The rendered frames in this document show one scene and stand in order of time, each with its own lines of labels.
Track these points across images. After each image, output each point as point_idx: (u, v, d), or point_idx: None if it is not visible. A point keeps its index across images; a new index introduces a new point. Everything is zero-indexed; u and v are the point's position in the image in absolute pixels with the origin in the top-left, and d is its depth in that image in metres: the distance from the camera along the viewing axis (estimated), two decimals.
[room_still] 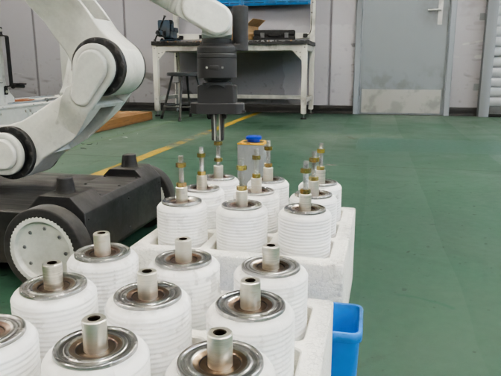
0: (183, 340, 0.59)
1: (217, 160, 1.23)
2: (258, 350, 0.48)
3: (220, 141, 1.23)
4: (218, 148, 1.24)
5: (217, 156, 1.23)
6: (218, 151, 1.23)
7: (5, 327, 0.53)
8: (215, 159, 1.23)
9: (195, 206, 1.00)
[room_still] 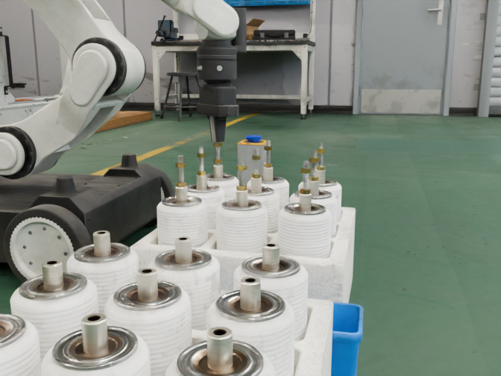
0: (183, 340, 0.59)
1: (215, 160, 1.25)
2: (258, 350, 0.48)
3: (215, 142, 1.23)
4: (219, 150, 1.23)
5: (217, 157, 1.24)
6: (215, 152, 1.24)
7: (5, 327, 0.53)
8: (217, 159, 1.25)
9: (195, 206, 1.00)
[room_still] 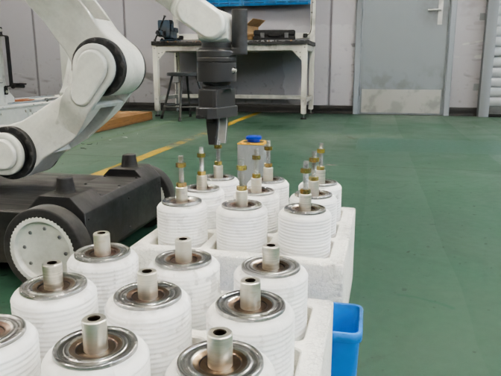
0: (183, 340, 0.59)
1: (215, 163, 1.24)
2: (258, 350, 0.48)
3: (219, 145, 1.23)
4: (218, 151, 1.24)
5: (216, 159, 1.24)
6: (217, 154, 1.23)
7: (5, 327, 0.53)
8: (214, 162, 1.24)
9: (195, 206, 1.00)
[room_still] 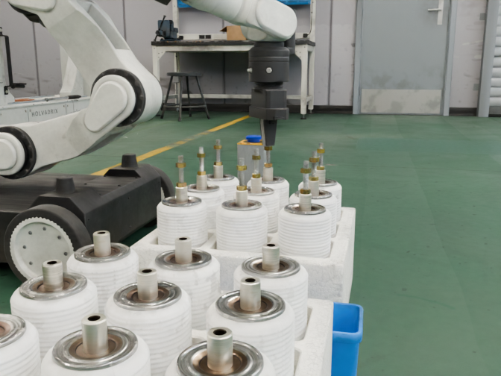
0: (183, 340, 0.59)
1: (214, 164, 1.24)
2: (258, 350, 0.48)
3: (218, 145, 1.23)
4: (219, 152, 1.24)
5: (216, 160, 1.24)
6: (216, 155, 1.23)
7: (5, 327, 0.53)
8: (214, 162, 1.24)
9: (195, 206, 1.00)
